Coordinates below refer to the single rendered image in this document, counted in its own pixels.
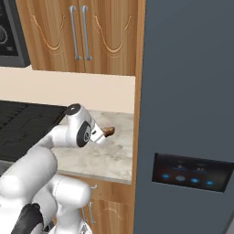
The black microwave oven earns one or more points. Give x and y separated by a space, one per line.
12 33

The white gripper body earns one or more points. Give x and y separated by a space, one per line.
99 137

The brown potato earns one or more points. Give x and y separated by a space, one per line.
109 131

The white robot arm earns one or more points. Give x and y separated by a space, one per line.
27 173

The wooden drawer front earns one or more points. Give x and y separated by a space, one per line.
112 189

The wooden side panel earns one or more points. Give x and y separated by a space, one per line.
138 91

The black hob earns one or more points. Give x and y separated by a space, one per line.
27 128

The wooden base cupboard door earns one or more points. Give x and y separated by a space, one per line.
112 216

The dark grey fridge door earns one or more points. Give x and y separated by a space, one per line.
186 91

